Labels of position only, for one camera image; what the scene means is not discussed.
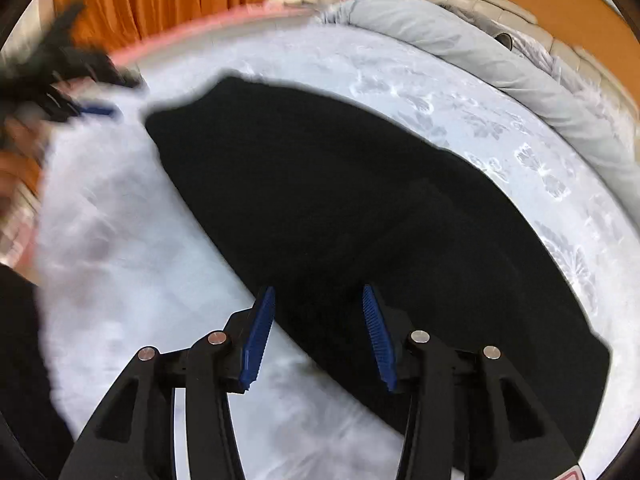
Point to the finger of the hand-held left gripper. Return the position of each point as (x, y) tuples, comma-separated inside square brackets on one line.
[(95, 109)]

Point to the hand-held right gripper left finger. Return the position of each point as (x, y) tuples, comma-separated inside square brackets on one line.
[(258, 334)]

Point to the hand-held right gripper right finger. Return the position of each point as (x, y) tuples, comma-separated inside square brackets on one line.
[(376, 336)]

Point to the black pants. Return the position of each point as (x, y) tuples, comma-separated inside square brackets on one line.
[(345, 220)]

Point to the light blue floral bed sheet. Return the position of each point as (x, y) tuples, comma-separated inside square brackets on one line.
[(300, 240)]

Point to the light blue rolled duvet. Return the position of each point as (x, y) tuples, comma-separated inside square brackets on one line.
[(505, 55)]

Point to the cream padded headboard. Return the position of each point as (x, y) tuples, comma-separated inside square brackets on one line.
[(545, 25)]

